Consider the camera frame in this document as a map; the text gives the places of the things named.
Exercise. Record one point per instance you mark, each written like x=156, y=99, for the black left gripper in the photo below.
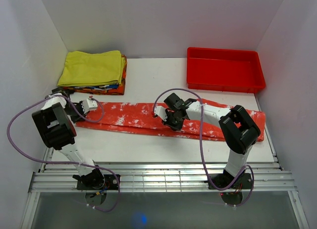
x=76, y=119

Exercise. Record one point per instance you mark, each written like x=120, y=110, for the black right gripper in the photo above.
x=176, y=127

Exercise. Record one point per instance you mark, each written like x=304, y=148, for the red white tie-dye trousers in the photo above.
x=138, y=119

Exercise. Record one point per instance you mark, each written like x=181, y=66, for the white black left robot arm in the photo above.
x=55, y=124

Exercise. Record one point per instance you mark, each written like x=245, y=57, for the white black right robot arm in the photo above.
x=238, y=128

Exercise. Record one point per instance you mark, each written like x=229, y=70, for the folded yellow trousers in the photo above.
x=84, y=69

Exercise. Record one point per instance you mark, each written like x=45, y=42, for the folded orange patterned trousers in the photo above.
x=113, y=89

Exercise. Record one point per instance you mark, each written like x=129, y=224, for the red plastic tray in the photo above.
x=224, y=70

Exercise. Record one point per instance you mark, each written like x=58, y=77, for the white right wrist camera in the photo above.
x=160, y=111

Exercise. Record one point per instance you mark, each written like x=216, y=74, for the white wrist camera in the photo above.
x=89, y=105
x=160, y=111

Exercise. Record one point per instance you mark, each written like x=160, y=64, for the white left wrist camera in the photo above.
x=89, y=105

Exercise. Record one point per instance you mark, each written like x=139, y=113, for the aluminium table edge rail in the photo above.
x=160, y=178

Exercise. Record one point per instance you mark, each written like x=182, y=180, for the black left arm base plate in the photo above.
x=111, y=183

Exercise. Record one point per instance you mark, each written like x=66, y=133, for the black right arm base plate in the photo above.
x=245, y=182

